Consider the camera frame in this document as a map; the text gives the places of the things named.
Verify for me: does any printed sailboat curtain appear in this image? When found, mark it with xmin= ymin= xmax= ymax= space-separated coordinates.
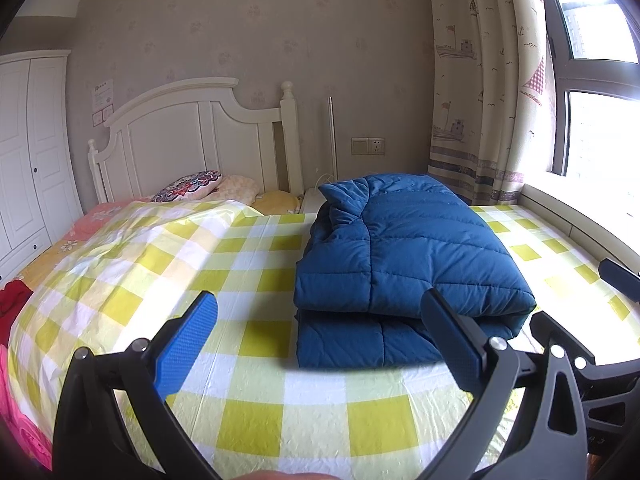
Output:
xmin=427 ymin=0 xmax=558 ymax=207

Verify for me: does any bay window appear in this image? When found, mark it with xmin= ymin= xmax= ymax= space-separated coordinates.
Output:
xmin=535 ymin=0 xmax=640 ymax=181

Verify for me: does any patterned embroidered cushion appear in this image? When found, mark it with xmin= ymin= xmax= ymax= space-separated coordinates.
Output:
xmin=151 ymin=170 xmax=223 ymax=203

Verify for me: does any pink cloth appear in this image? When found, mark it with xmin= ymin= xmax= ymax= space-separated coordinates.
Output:
xmin=0 ymin=345 xmax=53 ymax=471

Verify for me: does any beige window ledge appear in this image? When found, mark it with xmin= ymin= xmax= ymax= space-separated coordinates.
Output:
xmin=520 ymin=180 xmax=640 ymax=281

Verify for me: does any paper wall note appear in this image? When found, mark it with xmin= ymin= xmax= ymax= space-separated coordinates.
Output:
xmin=91 ymin=79 xmax=116 ymax=125

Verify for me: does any white slim desk lamp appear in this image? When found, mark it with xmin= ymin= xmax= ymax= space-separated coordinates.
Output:
xmin=302 ymin=96 xmax=338 ymax=211

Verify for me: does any peach pillow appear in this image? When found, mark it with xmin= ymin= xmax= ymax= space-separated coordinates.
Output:
xmin=215 ymin=174 xmax=261 ymax=206

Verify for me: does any red cloth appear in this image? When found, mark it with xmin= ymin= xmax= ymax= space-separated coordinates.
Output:
xmin=0 ymin=280 xmax=32 ymax=348

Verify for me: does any white wooden headboard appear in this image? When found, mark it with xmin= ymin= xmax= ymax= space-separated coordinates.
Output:
xmin=87 ymin=77 xmax=304 ymax=203

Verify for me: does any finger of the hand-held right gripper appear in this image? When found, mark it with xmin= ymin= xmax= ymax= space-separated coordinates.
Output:
xmin=529 ymin=311 xmax=601 ymax=386
xmin=599 ymin=258 xmax=640 ymax=303

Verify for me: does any yellow pillow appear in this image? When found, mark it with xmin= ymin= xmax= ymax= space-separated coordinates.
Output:
xmin=252 ymin=190 xmax=302 ymax=216

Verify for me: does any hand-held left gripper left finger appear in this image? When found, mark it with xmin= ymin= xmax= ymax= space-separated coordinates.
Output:
xmin=52 ymin=290 xmax=221 ymax=480

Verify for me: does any blue quilted jacket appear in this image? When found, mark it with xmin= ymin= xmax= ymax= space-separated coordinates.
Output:
xmin=293 ymin=174 xmax=537 ymax=368

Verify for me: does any white wardrobe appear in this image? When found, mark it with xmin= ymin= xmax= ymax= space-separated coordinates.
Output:
xmin=0 ymin=50 xmax=83 ymax=286

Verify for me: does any pink and yellow floral quilt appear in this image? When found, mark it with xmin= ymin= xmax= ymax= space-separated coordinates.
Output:
xmin=17 ymin=201 xmax=151 ymax=281

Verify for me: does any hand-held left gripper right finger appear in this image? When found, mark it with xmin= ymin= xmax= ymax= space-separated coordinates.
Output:
xmin=421 ymin=287 xmax=588 ymax=480

